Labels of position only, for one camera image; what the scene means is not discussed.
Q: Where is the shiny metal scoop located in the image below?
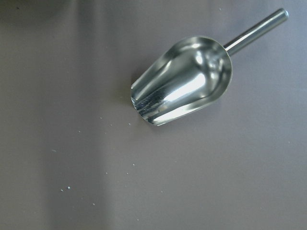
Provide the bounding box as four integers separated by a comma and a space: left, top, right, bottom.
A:
130, 8, 289, 126

